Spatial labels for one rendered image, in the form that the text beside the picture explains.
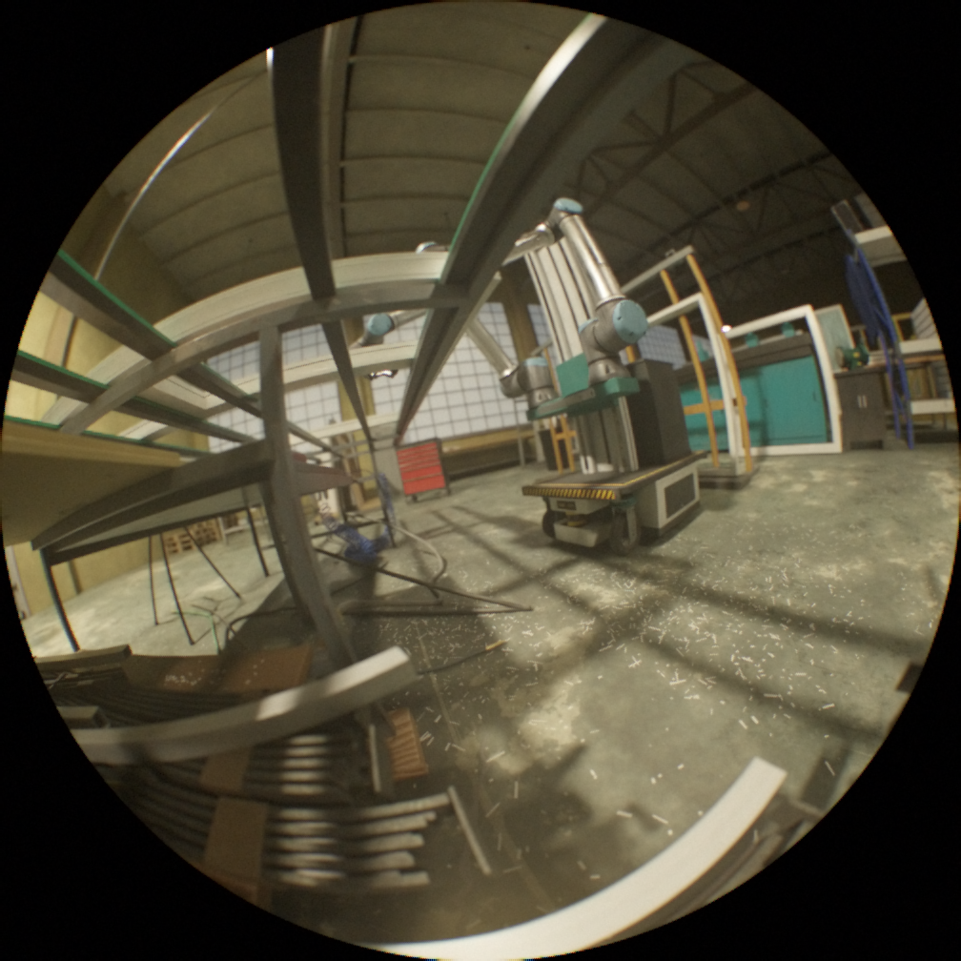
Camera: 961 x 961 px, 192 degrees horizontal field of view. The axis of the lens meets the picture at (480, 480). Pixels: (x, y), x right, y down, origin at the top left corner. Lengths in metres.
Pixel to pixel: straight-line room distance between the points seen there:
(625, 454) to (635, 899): 1.40
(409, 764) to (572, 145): 0.85
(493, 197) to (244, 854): 0.62
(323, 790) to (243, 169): 9.21
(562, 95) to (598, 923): 0.53
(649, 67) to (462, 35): 7.72
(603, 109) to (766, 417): 3.70
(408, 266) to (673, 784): 0.98
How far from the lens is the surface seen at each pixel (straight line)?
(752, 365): 3.88
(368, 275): 0.57
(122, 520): 0.73
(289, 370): 0.97
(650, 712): 0.65
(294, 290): 0.58
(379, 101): 8.23
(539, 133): 0.36
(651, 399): 1.47
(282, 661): 0.49
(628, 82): 0.34
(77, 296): 0.51
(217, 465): 0.45
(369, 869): 0.23
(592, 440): 1.58
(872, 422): 3.57
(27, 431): 0.36
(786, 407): 3.82
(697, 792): 0.57
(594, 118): 0.35
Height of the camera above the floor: 0.52
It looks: 5 degrees down
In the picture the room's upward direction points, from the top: 12 degrees counter-clockwise
